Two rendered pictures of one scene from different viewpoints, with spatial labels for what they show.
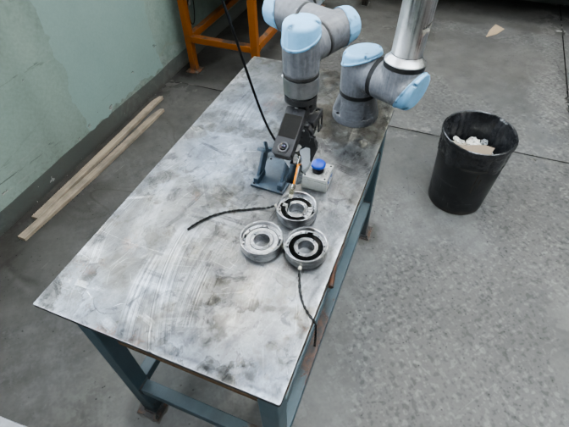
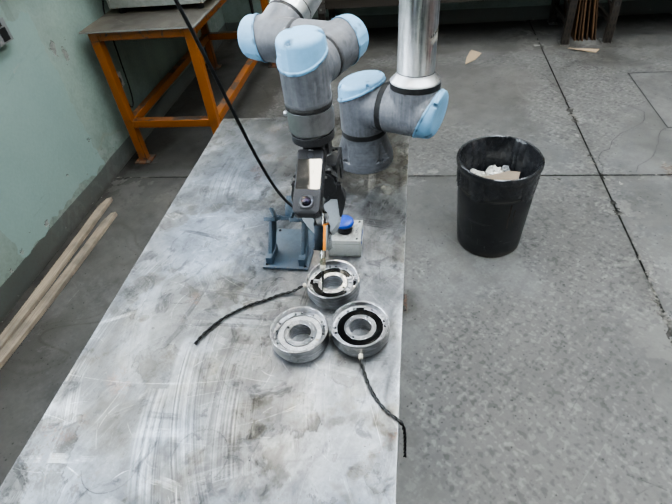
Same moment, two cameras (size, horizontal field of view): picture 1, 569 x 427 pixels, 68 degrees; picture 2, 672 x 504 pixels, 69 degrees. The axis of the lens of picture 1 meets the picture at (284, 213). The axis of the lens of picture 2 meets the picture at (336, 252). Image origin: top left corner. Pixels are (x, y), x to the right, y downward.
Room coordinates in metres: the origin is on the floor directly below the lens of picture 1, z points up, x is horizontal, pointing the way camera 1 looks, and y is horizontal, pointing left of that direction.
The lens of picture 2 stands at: (0.07, 0.08, 1.52)
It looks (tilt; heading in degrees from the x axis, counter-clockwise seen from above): 42 degrees down; 349
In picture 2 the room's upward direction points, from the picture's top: 7 degrees counter-clockwise
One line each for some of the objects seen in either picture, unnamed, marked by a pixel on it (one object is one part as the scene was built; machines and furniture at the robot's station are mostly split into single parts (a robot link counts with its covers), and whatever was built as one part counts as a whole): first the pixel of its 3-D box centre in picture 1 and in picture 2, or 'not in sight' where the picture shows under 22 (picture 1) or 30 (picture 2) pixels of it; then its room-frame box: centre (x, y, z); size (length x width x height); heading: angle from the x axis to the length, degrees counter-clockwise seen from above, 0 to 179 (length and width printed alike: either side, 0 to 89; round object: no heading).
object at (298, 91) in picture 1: (299, 83); (309, 118); (0.79, -0.04, 1.15); 0.08 x 0.08 x 0.05
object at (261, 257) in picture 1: (262, 241); (300, 335); (0.63, 0.06, 0.82); 0.10 x 0.10 x 0.04
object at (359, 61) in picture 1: (362, 69); (364, 101); (1.18, -0.25, 0.97); 0.13 x 0.12 x 0.14; 45
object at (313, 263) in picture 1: (306, 248); (360, 329); (0.61, -0.05, 0.82); 0.10 x 0.10 x 0.04
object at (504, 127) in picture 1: (466, 166); (493, 199); (1.55, -0.91, 0.21); 0.34 x 0.34 x 0.43
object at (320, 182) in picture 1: (318, 174); (346, 235); (0.86, -0.10, 0.82); 0.08 x 0.07 x 0.05; 157
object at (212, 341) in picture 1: (262, 169); (272, 246); (0.93, 0.06, 0.79); 1.20 x 0.60 x 0.02; 157
